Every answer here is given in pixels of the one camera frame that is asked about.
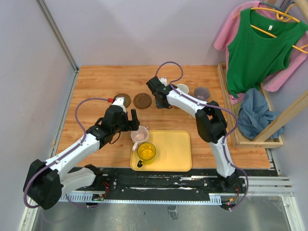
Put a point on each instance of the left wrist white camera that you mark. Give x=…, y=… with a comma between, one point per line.
x=120, y=101

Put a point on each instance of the blue cloth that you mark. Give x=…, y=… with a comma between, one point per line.
x=254, y=114

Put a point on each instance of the pink t-shirt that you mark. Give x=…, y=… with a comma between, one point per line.
x=272, y=82

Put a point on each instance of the green tank top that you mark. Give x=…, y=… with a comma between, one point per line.
x=261, y=47

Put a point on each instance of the grey hanger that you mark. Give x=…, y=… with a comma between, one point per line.
x=280, y=5

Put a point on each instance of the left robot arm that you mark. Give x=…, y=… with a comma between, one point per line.
x=47, y=181

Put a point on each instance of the white cream cup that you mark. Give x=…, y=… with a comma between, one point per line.
x=184, y=88

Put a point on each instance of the wooden rack frame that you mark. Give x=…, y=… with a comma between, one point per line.
x=274, y=129

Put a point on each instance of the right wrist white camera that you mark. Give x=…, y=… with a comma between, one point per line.
x=163, y=80

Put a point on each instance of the yellow plastic tray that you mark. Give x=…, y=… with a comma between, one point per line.
x=173, y=152

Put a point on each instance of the pink cup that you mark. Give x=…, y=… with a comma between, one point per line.
x=138, y=137

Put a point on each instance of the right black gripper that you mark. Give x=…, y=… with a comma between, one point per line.
x=160, y=106

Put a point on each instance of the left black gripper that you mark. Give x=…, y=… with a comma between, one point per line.
x=130, y=125

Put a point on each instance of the yellow hanger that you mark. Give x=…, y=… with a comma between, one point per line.
x=284, y=17

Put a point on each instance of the yellow black cup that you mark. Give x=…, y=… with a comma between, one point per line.
x=146, y=154

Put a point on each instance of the dark brown coaster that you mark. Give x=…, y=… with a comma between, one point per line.
x=127, y=99
x=142, y=101

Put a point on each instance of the purple black cup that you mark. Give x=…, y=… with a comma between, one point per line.
x=201, y=93

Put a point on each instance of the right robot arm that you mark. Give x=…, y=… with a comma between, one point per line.
x=210, y=122

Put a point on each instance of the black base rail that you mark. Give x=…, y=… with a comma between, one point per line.
x=123, y=184

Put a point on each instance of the wrist white camera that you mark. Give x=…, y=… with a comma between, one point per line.
x=120, y=101
x=163, y=80

